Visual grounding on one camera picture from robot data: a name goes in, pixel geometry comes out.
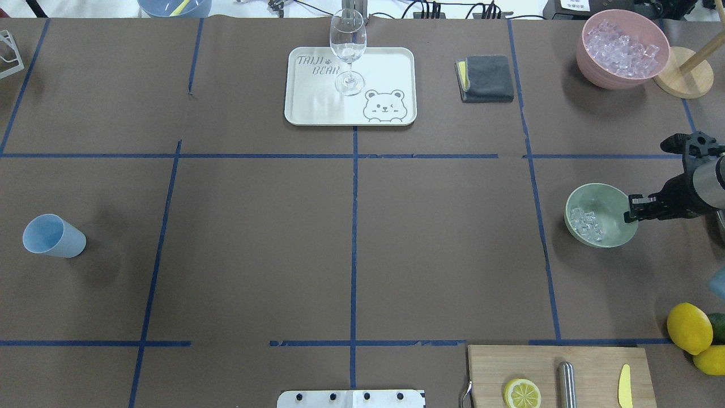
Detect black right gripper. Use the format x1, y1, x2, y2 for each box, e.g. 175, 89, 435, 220
623, 131, 724, 224

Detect green ceramic bowl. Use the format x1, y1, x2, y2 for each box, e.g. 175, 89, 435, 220
564, 183, 638, 249

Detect light blue plastic cup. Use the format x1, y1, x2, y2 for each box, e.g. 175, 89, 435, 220
22, 214, 87, 258

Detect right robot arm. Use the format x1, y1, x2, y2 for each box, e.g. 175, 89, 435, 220
624, 131, 724, 224

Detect ice cubes in green bowl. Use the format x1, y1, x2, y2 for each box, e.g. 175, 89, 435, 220
569, 207, 605, 243

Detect blue bowl with fork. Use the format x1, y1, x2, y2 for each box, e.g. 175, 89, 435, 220
137, 1, 213, 18

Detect whole yellow lemon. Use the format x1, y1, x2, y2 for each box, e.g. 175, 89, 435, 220
666, 302, 714, 356

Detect green avocado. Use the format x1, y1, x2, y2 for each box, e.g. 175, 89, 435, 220
707, 313, 725, 345

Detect wooden stand with pole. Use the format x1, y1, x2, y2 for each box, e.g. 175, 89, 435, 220
654, 31, 724, 100

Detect wooden cutting board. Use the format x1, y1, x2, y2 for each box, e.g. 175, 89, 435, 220
468, 345, 657, 407

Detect yellow plastic knife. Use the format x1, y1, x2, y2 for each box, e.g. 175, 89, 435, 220
618, 364, 633, 408

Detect grey and yellow cloth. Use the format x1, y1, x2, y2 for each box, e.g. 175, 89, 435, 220
455, 54, 514, 103

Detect steel muddler black cap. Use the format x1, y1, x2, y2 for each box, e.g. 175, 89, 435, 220
558, 361, 577, 407

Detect lemon half slice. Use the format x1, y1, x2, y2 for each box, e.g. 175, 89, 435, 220
502, 378, 542, 407

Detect cream bear tray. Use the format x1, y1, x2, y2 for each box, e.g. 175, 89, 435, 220
284, 46, 417, 126

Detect clear wine glass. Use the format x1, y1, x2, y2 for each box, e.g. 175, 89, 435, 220
329, 8, 368, 96

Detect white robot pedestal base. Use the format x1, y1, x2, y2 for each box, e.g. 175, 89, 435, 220
276, 389, 427, 407

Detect white wire cup rack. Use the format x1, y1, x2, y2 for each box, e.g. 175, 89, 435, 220
1, 30, 25, 79

